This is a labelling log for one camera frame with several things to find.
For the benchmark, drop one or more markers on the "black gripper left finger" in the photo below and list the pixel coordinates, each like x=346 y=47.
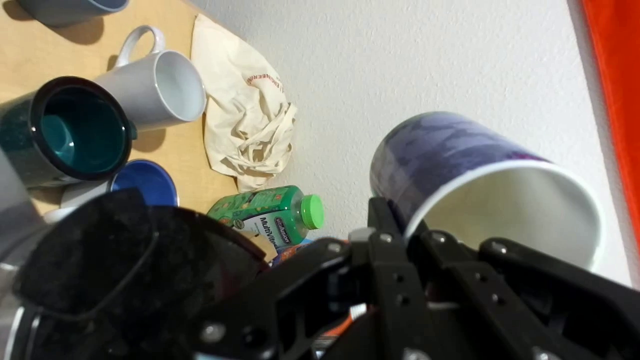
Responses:
x=332 y=300

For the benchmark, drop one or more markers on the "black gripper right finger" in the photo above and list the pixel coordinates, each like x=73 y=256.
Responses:
x=532 y=312

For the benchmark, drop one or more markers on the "blue patterned mug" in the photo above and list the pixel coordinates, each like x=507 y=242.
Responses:
x=466 y=160

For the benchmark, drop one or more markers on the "white mug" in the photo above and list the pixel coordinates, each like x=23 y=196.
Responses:
x=153 y=87

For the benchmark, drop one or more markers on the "dark green mug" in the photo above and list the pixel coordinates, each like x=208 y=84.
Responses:
x=73 y=132

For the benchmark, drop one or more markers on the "dark grey mug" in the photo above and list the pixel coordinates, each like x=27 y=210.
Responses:
x=66 y=11

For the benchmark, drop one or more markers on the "green plastic bottle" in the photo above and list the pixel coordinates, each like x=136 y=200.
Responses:
x=267 y=212

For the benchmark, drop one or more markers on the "cream cloth bag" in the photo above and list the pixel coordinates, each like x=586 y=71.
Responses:
x=247 y=120

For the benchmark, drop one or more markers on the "blue round lid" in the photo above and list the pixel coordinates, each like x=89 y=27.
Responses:
x=146 y=183

